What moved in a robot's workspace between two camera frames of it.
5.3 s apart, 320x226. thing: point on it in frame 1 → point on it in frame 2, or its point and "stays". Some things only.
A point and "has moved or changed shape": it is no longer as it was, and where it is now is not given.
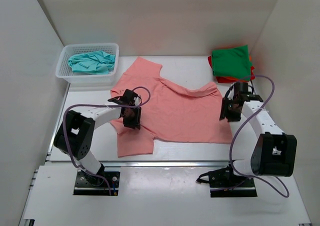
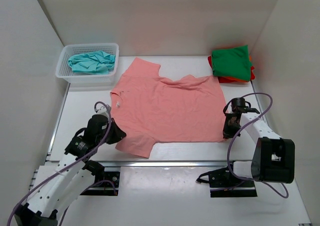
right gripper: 224,113 → 227,132
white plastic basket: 88,65 stays
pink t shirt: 170,111 has moved or changed shape
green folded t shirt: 232,63 stays
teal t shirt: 98,61 stays
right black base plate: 224,183 stays
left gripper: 135,121 → 119,133
